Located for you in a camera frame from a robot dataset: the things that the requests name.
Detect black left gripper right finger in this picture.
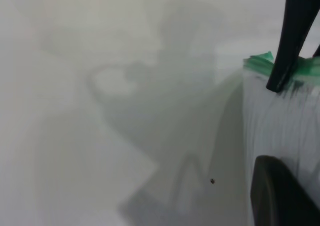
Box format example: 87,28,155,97
265,0,320,94

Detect clear plastic zip bag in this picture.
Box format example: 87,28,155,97
241,50,320,213

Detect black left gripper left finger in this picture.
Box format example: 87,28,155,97
250,155,320,226

